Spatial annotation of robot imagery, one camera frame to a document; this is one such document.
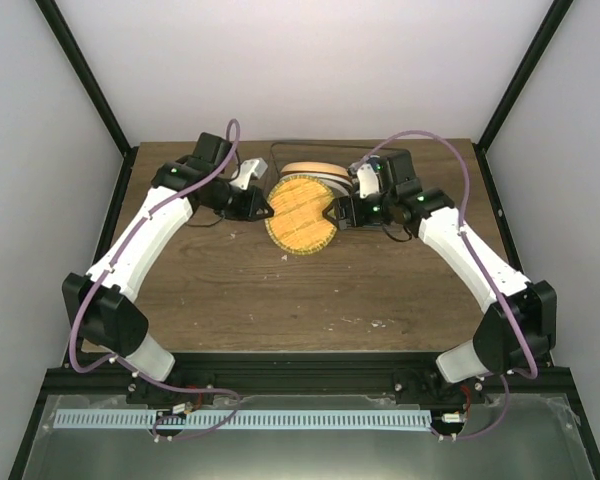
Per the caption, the yellow patterned plate underneath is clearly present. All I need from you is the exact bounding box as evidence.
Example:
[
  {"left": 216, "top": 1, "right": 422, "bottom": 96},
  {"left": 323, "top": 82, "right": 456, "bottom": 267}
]
[{"left": 265, "top": 175, "right": 336, "bottom": 256}]

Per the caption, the white blue striped plate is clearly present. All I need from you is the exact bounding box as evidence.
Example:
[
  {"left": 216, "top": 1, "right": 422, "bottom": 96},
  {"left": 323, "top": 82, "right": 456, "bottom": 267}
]
[{"left": 281, "top": 171, "right": 353, "bottom": 193}]

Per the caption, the dark wire dish rack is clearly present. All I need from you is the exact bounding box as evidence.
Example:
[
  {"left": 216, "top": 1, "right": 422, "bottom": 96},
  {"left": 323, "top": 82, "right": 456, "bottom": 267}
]
[{"left": 268, "top": 141, "right": 413, "bottom": 233}]

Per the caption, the orange plastic plate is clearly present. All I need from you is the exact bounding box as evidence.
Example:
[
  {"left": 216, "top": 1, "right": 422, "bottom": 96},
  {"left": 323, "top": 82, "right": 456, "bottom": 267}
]
[{"left": 280, "top": 161, "right": 349, "bottom": 179}]

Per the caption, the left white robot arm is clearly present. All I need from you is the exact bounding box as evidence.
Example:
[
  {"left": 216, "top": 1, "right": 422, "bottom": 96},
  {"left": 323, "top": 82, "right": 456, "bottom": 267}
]
[{"left": 62, "top": 133, "right": 274, "bottom": 404}]

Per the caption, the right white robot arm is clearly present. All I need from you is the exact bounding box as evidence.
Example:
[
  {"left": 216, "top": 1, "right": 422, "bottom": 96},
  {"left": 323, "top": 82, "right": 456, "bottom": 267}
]
[{"left": 322, "top": 151, "right": 557, "bottom": 403}]

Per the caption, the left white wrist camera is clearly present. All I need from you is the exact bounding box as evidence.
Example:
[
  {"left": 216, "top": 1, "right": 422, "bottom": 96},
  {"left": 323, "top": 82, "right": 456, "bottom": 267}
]
[{"left": 230, "top": 158, "right": 268, "bottom": 191}]

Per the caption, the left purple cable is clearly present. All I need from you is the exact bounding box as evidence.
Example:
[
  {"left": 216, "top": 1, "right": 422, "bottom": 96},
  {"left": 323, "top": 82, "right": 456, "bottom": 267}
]
[{"left": 67, "top": 118, "right": 243, "bottom": 444}]

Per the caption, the purple cable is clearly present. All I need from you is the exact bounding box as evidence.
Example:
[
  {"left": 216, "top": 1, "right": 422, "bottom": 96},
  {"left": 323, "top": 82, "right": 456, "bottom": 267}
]
[
  {"left": 354, "top": 129, "right": 539, "bottom": 443},
  {"left": 67, "top": 118, "right": 243, "bottom": 444}
]

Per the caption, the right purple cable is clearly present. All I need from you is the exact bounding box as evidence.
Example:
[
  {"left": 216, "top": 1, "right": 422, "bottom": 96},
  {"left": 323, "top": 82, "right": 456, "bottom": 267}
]
[{"left": 354, "top": 129, "right": 539, "bottom": 443}]

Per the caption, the light blue slotted cable duct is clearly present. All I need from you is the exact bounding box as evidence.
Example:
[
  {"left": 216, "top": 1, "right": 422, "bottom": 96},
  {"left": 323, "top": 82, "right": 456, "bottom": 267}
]
[{"left": 53, "top": 409, "right": 432, "bottom": 432}]

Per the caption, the black aluminium frame rail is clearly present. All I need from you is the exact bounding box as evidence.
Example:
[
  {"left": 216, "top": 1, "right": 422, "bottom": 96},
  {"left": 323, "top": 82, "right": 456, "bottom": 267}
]
[{"left": 44, "top": 352, "right": 576, "bottom": 401}]

